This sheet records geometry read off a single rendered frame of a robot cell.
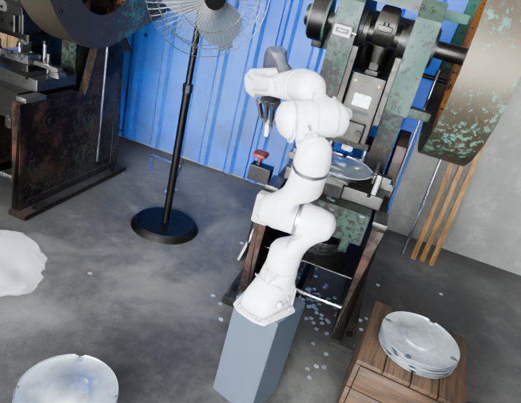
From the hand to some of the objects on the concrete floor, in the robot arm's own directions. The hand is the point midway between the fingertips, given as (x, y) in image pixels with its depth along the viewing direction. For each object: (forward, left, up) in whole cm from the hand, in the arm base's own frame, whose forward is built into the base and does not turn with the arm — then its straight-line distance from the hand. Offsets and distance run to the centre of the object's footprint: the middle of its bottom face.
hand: (267, 128), depth 204 cm
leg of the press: (+54, -45, -87) cm, 112 cm away
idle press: (+11, +152, -87) cm, 175 cm away
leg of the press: (+37, +6, -87) cm, 95 cm away
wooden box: (-6, -90, -87) cm, 125 cm away
